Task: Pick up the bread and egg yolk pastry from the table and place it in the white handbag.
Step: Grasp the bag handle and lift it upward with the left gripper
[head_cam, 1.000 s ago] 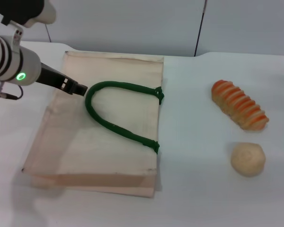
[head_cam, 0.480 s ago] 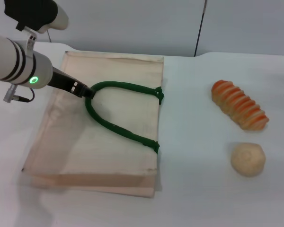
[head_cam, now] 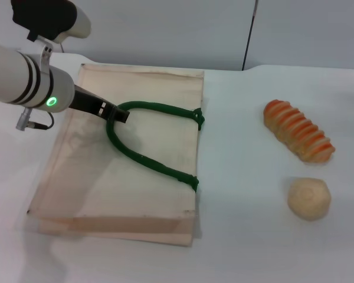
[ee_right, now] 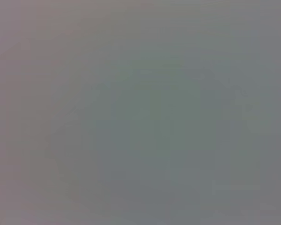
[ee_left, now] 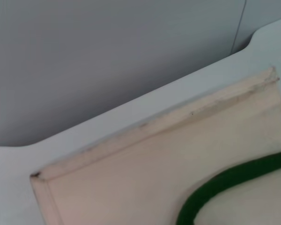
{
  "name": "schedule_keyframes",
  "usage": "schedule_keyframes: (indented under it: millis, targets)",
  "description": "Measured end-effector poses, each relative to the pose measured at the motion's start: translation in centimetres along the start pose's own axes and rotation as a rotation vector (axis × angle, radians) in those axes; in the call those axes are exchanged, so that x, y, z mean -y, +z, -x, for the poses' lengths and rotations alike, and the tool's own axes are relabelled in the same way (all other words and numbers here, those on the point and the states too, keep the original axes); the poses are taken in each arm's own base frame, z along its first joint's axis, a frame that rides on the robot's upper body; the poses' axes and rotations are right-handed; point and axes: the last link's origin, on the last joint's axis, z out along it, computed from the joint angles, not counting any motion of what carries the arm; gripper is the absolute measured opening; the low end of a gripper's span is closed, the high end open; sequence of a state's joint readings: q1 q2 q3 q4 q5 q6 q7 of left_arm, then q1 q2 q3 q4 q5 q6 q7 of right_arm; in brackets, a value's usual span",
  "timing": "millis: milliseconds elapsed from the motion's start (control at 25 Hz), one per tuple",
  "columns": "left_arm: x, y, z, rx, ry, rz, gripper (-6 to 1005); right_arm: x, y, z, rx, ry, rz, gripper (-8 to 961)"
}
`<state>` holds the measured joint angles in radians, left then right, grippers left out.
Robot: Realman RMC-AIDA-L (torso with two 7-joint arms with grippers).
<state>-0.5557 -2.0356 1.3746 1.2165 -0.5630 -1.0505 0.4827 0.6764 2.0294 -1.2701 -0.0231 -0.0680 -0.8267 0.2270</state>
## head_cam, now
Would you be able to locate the round pale egg yolk pastry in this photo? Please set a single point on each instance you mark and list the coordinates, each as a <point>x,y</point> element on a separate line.
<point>308,199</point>

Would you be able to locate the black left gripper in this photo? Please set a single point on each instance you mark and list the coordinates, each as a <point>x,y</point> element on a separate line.
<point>88,101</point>

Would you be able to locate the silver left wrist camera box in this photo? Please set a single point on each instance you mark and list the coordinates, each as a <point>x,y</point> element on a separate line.
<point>44,17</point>

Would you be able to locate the orange striped bread loaf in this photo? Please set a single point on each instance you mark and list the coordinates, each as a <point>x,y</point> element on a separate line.
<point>298,132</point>

